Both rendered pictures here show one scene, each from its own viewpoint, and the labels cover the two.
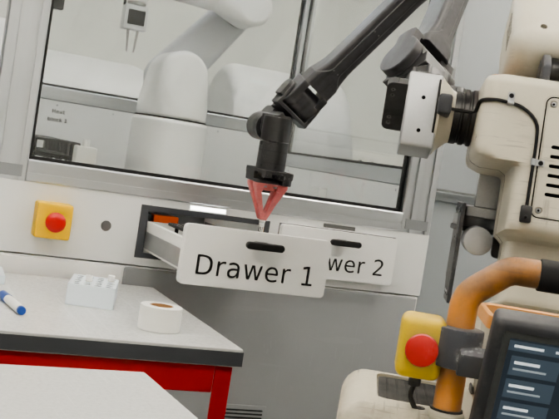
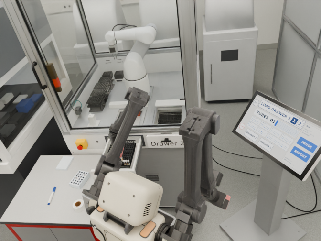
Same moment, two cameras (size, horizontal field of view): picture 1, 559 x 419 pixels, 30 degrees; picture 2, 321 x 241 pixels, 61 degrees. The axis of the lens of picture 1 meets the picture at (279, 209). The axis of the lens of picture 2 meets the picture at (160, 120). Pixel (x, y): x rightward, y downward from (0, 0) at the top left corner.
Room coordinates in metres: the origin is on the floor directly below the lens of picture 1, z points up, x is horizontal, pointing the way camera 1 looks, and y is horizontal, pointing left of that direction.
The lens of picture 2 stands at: (1.11, -0.93, 2.16)
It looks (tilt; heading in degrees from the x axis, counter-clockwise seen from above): 37 degrees down; 34
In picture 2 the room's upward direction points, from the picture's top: 9 degrees counter-clockwise
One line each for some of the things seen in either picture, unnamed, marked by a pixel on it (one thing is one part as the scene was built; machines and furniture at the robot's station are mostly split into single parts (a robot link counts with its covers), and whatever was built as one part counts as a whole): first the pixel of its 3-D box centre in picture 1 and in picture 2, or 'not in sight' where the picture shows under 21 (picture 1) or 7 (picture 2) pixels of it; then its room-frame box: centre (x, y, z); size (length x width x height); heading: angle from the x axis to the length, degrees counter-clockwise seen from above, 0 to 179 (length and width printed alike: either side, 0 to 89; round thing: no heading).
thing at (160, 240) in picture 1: (220, 250); (121, 153); (2.11, 0.11, 0.86); 0.40 x 0.26 x 0.06; 22
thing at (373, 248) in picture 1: (336, 255); (167, 141); (2.33, -0.14, 0.87); 0.29 x 0.02 x 0.11; 112
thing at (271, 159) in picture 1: (271, 160); not in sight; (2.01, 0.03, 1.06); 0.10 x 0.07 x 0.07; 22
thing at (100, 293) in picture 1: (92, 291); (80, 179); (1.85, 0.31, 0.78); 0.12 x 0.08 x 0.04; 7
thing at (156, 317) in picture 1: (160, 317); (79, 205); (1.68, 0.17, 0.78); 0.07 x 0.07 x 0.04
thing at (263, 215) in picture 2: not in sight; (268, 191); (2.44, -0.85, 0.51); 0.50 x 0.45 x 1.02; 150
